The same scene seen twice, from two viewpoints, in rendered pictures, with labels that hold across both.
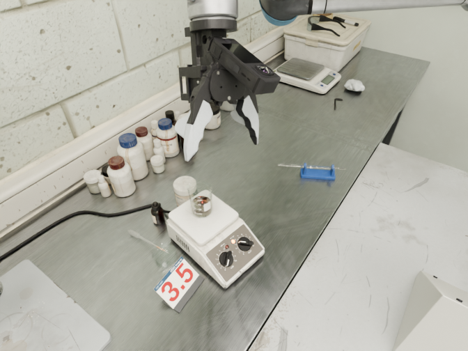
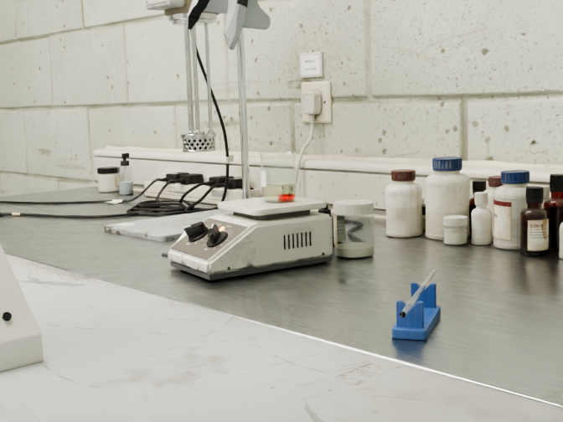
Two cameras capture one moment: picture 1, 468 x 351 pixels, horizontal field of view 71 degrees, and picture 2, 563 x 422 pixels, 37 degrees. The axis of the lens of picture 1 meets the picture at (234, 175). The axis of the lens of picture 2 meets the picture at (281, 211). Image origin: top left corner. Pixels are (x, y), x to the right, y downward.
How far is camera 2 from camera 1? 1.41 m
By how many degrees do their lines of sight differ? 95
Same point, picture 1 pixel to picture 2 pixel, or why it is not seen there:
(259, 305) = (129, 278)
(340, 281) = (110, 314)
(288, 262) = (181, 292)
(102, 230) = not seen: hidden behind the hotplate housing
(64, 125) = (454, 131)
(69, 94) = (473, 89)
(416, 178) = not seen: outside the picture
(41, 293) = not seen: hidden behind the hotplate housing
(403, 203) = (255, 393)
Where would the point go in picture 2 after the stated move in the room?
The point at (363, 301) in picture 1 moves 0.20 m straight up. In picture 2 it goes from (56, 321) to (43, 139)
